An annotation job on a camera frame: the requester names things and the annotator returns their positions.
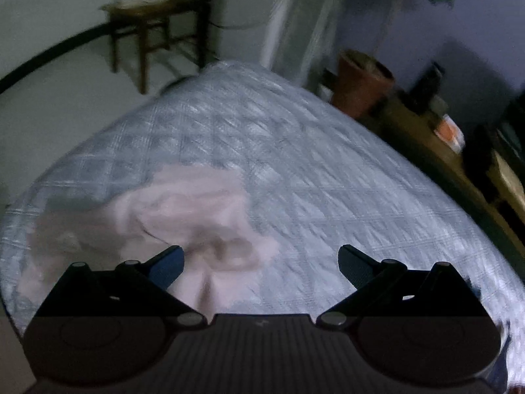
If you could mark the wooden television bench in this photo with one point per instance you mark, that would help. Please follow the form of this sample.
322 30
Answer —
510 180

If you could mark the silver quilted bedspread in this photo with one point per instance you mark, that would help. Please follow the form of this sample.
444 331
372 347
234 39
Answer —
328 197

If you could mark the black speaker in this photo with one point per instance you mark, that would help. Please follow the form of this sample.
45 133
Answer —
428 82

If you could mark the sheer white curtain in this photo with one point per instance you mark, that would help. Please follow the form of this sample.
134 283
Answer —
303 20

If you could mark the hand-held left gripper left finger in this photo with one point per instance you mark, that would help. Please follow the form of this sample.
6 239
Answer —
166 269

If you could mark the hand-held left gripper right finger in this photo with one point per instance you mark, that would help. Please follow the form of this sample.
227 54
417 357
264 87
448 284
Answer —
354 269

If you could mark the low wooden cabinet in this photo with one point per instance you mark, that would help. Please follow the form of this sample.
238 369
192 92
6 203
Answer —
414 131

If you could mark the dark wooden chair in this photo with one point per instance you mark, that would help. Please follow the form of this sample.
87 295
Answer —
143 12

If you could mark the potted tree in brown pot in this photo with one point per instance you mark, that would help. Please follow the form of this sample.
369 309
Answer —
361 82

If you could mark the pink garment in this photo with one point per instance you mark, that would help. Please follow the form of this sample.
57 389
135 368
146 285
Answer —
184 209

